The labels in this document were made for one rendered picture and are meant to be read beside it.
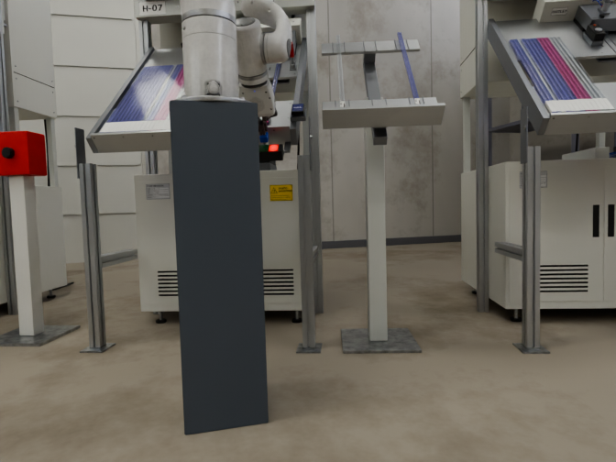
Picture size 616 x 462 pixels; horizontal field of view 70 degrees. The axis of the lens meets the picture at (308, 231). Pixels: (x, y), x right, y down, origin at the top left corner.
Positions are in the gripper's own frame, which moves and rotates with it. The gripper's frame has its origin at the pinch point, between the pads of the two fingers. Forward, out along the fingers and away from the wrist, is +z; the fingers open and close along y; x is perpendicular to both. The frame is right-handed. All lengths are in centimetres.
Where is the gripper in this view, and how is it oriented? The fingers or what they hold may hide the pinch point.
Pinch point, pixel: (262, 127)
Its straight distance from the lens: 140.7
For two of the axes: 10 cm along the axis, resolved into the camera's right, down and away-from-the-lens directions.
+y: 10.0, -0.2, -0.9
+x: 0.4, -7.1, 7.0
